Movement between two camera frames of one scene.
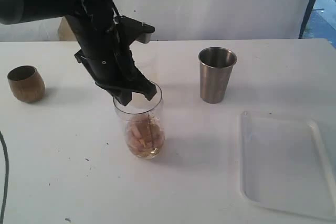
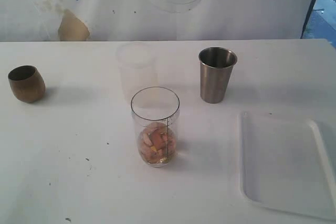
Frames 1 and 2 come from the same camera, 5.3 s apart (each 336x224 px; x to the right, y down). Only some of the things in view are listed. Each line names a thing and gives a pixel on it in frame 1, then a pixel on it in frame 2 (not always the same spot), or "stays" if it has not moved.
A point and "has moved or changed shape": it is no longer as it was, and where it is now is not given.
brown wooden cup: (27, 83) stays
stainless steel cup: (216, 67) stays
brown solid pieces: (146, 135) to (157, 142)
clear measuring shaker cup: (144, 126) has moved or changed shape
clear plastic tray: (283, 165) stays
